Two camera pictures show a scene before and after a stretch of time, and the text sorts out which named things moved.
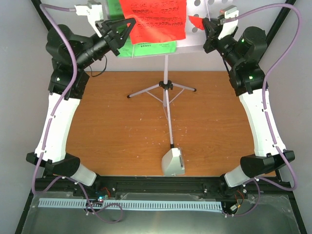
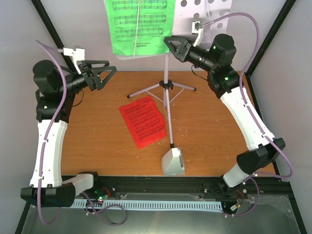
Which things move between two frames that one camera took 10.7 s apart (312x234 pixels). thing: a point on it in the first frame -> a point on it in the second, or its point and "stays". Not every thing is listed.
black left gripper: (110, 33) -> (95, 82)
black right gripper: (213, 29) -> (181, 52)
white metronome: (173, 162) stays
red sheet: (158, 21) -> (146, 121)
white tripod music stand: (167, 85) stays
